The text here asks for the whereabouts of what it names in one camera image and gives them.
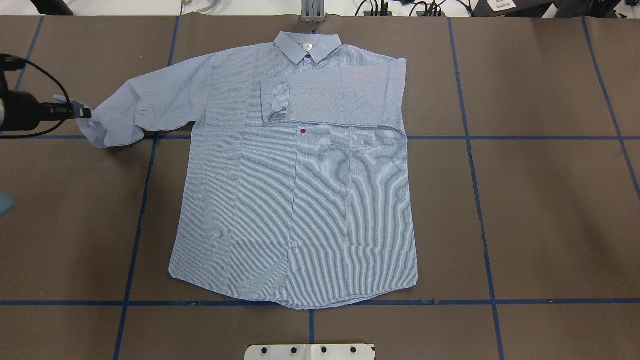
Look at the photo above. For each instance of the white pedestal column base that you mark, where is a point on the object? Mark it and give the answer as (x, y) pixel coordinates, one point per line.
(336, 351)

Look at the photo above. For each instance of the light blue striped shirt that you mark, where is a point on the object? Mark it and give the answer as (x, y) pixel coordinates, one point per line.
(297, 189)

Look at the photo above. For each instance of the aluminium frame post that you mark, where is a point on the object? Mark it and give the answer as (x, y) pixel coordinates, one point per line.
(313, 11)

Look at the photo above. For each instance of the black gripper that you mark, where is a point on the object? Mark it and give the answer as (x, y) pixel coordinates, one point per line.
(21, 112)

